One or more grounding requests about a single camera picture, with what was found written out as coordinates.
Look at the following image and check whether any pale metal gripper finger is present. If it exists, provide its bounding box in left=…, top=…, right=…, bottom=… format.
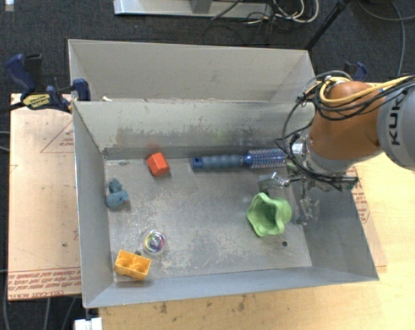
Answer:
left=257, top=171, right=291, bottom=190
left=297, top=186, right=321, bottom=225

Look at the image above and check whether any green flower-shaped cup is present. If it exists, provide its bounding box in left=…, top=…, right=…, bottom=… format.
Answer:
left=246, top=192, right=293, bottom=239

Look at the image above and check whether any blue hairbrush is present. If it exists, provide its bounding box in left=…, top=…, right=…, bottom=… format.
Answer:
left=190, top=148, right=288, bottom=172

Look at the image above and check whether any grey metal bin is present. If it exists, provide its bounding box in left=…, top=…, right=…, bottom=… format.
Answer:
left=67, top=38, right=380, bottom=309

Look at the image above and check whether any orange-red toy block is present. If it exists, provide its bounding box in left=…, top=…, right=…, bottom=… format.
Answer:
left=146, top=152, right=171, bottom=177

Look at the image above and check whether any iridescent clear ball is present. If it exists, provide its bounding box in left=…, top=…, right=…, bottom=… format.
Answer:
left=140, top=229, right=167, bottom=256

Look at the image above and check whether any blue toy duck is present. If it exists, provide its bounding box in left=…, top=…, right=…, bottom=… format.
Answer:
left=105, top=178, right=131, bottom=210

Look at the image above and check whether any yellow toy brick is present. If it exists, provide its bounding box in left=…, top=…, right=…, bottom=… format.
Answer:
left=113, top=249, right=152, bottom=282

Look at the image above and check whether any brown cardboard board red print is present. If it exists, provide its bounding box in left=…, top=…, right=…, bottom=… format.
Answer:
left=7, top=93, right=389, bottom=302

